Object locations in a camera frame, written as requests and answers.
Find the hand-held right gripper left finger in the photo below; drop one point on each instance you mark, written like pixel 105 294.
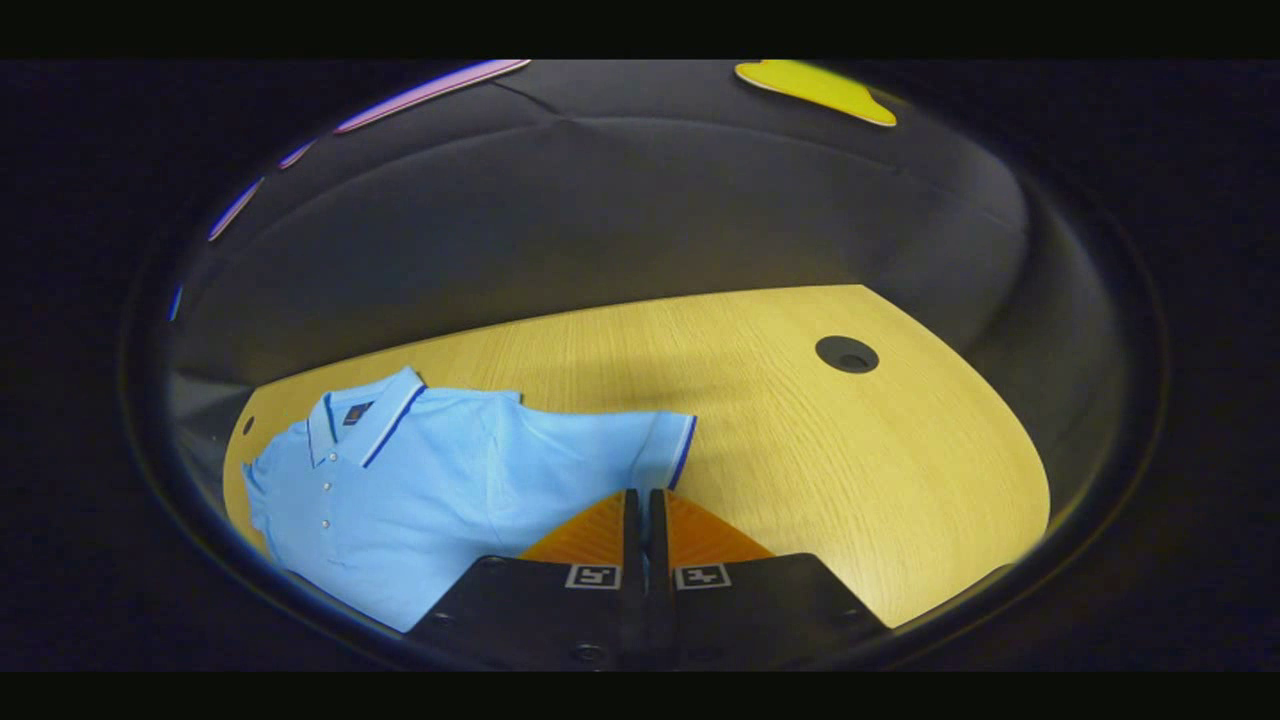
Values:
pixel 631 530

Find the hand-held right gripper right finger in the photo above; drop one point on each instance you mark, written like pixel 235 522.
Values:
pixel 657 530

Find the light blue T-shirt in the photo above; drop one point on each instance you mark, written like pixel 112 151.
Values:
pixel 420 500

